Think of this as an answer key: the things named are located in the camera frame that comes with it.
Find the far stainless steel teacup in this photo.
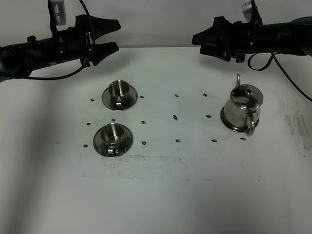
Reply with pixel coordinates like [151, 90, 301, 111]
[108, 80, 130, 107]

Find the near steel saucer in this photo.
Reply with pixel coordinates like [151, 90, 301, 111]
[93, 124, 134, 157]

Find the stainless steel teapot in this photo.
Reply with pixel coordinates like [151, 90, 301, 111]
[223, 74, 264, 135]

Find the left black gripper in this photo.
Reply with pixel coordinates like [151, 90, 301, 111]
[50, 15, 121, 66]

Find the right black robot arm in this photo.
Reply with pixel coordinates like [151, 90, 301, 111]
[192, 17, 312, 63]

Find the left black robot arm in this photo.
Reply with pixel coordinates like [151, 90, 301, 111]
[0, 15, 121, 76]

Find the teapot steel saucer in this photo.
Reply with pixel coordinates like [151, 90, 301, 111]
[220, 107, 260, 135]

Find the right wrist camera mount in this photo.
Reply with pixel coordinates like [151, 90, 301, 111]
[241, 0, 263, 25]

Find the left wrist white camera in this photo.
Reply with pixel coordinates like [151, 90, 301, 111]
[48, 0, 67, 26]

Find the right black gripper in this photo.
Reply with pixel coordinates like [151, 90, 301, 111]
[192, 17, 256, 62]

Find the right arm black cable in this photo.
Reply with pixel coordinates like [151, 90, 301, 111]
[247, 52, 312, 102]

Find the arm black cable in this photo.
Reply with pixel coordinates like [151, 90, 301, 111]
[247, 52, 312, 102]
[26, 0, 96, 80]

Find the far steel saucer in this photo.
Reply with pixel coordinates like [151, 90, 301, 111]
[101, 86, 138, 111]

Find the near stainless steel teacup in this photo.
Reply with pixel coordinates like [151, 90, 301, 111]
[100, 122, 125, 156]

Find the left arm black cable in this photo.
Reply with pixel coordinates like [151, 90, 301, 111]
[26, 0, 96, 80]

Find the stainless steel teacup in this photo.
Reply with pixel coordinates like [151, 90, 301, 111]
[108, 80, 130, 107]
[100, 122, 125, 156]

